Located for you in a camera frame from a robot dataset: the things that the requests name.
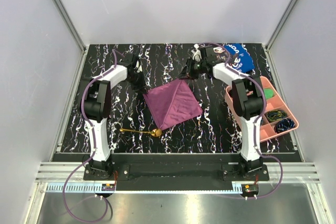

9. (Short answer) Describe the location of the blue black cable bundle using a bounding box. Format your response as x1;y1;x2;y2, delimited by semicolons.
272;118;294;133

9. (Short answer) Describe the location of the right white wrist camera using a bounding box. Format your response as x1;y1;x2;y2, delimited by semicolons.
192;44;202;62

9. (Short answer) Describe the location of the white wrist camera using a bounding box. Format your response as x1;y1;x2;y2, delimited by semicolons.
192;44;202;62
135;61;142;73

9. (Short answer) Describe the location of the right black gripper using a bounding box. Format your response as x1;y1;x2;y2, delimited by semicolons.
176;58;206;81

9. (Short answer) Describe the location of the blue printed cloth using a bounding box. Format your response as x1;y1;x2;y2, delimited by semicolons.
213;43;255;73

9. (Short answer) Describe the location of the green object in tray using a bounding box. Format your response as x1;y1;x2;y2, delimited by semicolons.
264;88;274;100

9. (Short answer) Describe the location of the pink compartment tray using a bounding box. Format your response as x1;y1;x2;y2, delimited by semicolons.
225;76;299;144

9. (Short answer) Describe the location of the left aluminium frame post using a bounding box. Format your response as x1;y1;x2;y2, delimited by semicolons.
52;0;86;52

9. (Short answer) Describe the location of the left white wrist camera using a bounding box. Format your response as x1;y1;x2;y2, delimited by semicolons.
135;61;142;73

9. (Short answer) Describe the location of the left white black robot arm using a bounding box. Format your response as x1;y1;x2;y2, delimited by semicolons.
78;54;148;180

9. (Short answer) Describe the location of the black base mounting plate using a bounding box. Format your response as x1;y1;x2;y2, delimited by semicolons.
83;154;270;193

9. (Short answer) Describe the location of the front aluminium rail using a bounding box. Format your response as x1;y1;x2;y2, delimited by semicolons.
37;162;320;184

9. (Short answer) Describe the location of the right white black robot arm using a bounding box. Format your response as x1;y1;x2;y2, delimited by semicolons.
178;44;266;180

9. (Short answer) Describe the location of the right aluminium frame post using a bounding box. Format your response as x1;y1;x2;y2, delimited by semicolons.
265;0;316;50

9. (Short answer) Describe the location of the aluminium frame post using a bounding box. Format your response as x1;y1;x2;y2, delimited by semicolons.
52;0;86;52
265;0;316;50

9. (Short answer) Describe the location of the magenta cloth napkin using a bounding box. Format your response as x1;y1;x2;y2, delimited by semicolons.
143;79;203;130

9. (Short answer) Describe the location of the gold spoon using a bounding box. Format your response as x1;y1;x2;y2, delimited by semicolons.
119;129;162;137

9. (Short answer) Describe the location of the yellow black cable bundle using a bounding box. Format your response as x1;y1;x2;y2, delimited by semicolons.
264;108;288;121

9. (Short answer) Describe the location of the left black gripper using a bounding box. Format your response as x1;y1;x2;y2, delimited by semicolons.
127;70;148;94

